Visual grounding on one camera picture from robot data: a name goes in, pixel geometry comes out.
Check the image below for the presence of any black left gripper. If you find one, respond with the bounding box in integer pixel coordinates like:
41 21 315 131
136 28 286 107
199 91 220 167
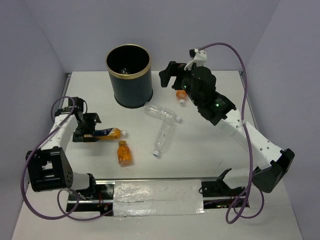
73 113 102 142

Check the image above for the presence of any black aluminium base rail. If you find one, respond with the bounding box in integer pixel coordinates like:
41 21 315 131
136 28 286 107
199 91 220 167
75 178 245 214

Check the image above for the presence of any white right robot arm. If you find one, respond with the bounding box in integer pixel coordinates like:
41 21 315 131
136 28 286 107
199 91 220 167
159 61 295 196

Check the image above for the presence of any dark bin with gold rim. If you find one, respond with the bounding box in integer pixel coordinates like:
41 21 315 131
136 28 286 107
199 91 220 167
105 44 153 109

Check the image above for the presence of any silver foil tape patch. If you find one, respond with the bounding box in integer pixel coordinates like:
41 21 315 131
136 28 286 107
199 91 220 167
112 179 205 217

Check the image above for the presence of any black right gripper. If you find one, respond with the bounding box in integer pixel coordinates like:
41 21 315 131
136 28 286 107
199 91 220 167
158 61 201 106

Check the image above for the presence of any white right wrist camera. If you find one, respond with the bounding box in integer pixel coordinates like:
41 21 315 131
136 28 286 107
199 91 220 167
184 48 208 71

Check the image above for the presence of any clear crushed bottle upper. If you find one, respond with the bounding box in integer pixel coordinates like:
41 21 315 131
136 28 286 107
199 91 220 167
143 102 182 125

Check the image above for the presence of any orange bottle with white label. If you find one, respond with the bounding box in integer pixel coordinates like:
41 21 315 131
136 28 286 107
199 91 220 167
176 90 188 106

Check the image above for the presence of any large orange milk tea bottle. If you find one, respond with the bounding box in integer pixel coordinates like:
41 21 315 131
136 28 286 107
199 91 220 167
90 127 127 141

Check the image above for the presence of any clear bottle blue cap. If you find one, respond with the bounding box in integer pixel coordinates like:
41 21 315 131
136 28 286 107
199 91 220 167
152 121 176 158

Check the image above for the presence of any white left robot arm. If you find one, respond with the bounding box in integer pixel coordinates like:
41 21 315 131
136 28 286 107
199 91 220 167
25 97 101 200

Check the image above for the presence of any small orange juice bottle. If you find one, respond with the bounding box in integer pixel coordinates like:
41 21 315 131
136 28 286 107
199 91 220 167
117 140 133 167

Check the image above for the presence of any blue label water bottle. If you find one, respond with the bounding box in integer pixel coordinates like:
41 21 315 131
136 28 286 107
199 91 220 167
119 67 131 75

